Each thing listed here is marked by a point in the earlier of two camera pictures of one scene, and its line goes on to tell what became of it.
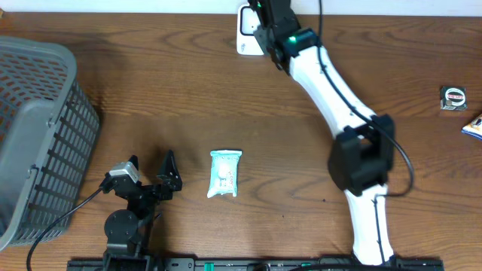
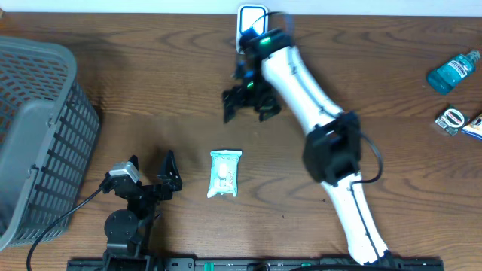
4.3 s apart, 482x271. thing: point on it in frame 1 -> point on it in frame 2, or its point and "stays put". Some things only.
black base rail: (257, 264) stays put
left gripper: (169, 185) stays put
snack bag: (474, 128) stays put
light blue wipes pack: (224, 172) stays put
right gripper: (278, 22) -> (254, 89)
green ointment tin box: (453, 98) -> (451, 120)
